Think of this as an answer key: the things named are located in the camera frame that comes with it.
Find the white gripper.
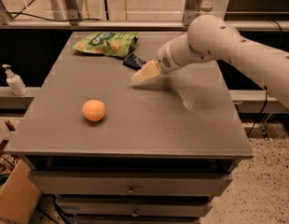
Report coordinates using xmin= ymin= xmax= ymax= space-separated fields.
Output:
xmin=131 ymin=42 xmax=185 ymax=84

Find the dark blue rxbar wrapper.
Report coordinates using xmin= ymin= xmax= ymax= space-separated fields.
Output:
xmin=123 ymin=53 xmax=146 ymax=70

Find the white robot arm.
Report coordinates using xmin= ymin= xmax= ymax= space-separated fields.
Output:
xmin=131 ymin=15 xmax=289 ymax=109

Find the green snack bag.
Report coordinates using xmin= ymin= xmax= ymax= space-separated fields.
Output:
xmin=73 ymin=32 xmax=139 ymax=58

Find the orange ball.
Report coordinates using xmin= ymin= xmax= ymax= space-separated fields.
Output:
xmin=82 ymin=100 xmax=105 ymax=121

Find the grey drawer cabinet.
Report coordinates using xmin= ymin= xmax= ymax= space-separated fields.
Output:
xmin=7 ymin=32 xmax=253 ymax=224

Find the top drawer knob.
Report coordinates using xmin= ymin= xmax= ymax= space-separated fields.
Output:
xmin=127 ymin=185 xmax=136 ymax=195

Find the drawer knob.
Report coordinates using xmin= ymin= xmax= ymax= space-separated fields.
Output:
xmin=131 ymin=210 xmax=140 ymax=217
xmin=127 ymin=185 xmax=136 ymax=195

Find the white pump bottle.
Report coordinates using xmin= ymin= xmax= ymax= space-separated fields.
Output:
xmin=2 ymin=64 xmax=28 ymax=96

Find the cardboard box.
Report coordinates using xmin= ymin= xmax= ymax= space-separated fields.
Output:
xmin=0 ymin=154 xmax=41 ymax=224

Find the black cable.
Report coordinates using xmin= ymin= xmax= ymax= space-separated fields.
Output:
xmin=8 ymin=11 xmax=102 ymax=23

